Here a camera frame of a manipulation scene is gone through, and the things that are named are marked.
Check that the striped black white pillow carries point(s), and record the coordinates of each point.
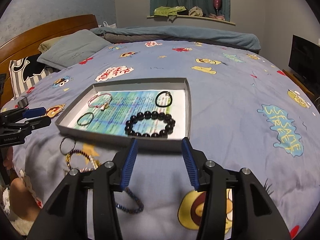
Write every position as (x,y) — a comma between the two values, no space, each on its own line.
(26,72)

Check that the blue cartoon bed sheet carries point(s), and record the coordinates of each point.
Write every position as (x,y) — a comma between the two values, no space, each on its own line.
(244,113)

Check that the teal folded blanket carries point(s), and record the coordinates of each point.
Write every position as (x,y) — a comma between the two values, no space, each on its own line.
(242,40)

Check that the black monitor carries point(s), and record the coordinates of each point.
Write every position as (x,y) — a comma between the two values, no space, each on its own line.
(304,59)

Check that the person left hand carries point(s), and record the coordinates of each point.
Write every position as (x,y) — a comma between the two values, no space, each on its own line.
(22,202)

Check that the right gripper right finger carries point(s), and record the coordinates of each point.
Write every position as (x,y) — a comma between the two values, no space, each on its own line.
(255,215)

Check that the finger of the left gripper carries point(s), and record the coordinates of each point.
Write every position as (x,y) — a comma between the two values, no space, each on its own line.
(34,112)
(38,123)

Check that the wooden headboard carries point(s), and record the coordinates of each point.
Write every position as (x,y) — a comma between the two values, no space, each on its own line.
(27,43)

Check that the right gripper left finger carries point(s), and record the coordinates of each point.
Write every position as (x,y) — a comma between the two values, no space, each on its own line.
(64,215)

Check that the wooden window shelf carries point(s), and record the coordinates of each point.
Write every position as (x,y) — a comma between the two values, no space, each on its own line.
(173,18)

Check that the green cloth on shelf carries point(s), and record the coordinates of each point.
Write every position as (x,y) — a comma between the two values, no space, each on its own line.
(168,11)

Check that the silver bangle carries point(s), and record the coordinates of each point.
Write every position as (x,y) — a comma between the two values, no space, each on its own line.
(66,145)
(85,119)

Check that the beige cloth on shelf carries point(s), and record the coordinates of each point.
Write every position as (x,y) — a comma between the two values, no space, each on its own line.
(195,12)

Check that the grey blue pillow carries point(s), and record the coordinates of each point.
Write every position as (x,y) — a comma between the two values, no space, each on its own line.
(72,49)

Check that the olive green pillow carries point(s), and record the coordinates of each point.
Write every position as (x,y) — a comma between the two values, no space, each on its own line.
(46,45)

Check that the grey shallow cardboard box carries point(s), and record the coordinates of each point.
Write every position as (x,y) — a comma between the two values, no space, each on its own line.
(150,143)

